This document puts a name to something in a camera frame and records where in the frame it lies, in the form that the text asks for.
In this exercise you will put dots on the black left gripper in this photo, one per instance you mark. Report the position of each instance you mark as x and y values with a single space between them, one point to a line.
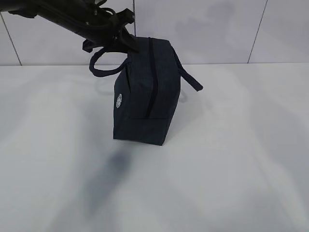
113 35

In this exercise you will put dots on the navy blue fabric lunch bag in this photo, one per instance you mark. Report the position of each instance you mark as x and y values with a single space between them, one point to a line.
146 91

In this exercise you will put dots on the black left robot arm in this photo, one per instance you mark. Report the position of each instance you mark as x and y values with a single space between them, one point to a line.
69 14

